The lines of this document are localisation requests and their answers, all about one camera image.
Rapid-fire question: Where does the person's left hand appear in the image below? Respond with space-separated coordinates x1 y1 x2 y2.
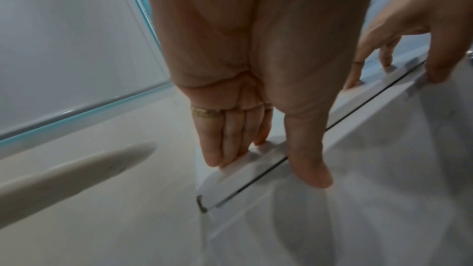
142 0 382 189

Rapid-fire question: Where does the wide white roller blind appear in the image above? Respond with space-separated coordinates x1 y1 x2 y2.
0 0 174 150

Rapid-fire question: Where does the gold ring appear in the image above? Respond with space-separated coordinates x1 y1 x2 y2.
191 105 225 120

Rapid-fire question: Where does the person's right hand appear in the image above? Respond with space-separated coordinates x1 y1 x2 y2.
343 0 473 91

